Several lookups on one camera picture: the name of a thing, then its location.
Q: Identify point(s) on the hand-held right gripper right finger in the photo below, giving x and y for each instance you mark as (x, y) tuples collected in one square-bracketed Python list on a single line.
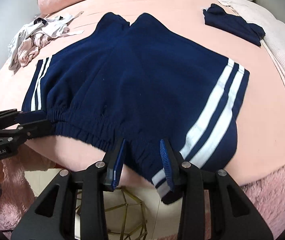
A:
[(165, 162)]

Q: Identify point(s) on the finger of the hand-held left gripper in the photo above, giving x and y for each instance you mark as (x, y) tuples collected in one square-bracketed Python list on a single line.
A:
[(32, 116), (40, 130)]

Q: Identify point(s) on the crumpled white garment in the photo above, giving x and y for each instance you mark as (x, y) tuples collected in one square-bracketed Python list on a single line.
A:
[(52, 26)]

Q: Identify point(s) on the folded navy garment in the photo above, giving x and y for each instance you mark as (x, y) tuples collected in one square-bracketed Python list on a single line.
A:
[(232, 25)]

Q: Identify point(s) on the bed with pink sheet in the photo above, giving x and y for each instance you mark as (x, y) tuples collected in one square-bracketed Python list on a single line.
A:
[(257, 105)]

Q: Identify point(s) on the navy white-striped shorts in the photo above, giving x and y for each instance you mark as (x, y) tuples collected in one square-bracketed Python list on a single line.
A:
[(132, 80)]

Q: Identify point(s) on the crumpled pink garment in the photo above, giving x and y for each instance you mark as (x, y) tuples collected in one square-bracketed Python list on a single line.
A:
[(30, 52)]

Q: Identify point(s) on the person's pink fluffy clothing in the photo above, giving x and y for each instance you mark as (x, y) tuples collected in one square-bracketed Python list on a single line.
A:
[(270, 192)]

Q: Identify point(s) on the person's left forearm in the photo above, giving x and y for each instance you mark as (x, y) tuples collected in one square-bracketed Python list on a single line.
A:
[(32, 160)]

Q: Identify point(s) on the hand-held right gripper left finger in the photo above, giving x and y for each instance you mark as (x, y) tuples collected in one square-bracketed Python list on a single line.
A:
[(118, 166)]

